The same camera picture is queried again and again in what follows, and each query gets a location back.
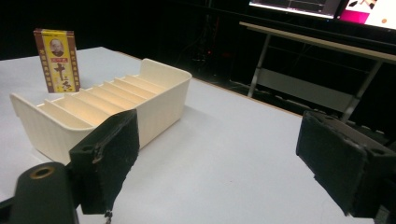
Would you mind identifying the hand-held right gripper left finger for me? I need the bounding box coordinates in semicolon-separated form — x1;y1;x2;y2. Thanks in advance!
68;108;141;216

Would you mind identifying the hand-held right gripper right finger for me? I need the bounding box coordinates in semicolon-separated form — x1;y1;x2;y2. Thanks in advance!
295;109;396;218

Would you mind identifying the cream slotted storage box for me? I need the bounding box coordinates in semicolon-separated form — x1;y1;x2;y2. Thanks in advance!
8;58;193;166

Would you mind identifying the yellow and brown packet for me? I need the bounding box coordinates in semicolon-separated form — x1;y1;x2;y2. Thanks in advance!
33;28;81;94

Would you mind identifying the long folding table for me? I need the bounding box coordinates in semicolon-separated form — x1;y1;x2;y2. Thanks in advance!
238;21;396;124

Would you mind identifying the monitor with pink picture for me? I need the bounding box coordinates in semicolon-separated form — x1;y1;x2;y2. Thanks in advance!
338;0;396;31

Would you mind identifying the computer monitor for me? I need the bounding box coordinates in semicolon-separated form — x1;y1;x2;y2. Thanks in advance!
247;0;344;20

